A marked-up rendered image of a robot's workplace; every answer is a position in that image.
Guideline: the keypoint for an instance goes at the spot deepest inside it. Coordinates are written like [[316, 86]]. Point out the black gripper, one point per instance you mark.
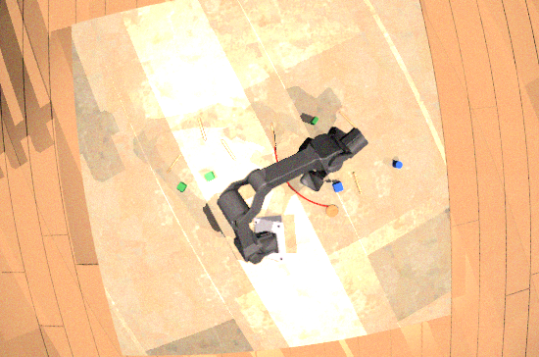
[[312, 179]]

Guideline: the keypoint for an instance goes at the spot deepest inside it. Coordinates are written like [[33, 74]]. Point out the blue wooden block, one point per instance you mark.
[[338, 186]]

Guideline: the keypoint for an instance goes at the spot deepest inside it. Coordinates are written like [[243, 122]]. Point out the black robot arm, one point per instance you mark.
[[325, 154]]

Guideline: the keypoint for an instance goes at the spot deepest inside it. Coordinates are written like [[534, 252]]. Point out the round wooden button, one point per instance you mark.
[[331, 210]]

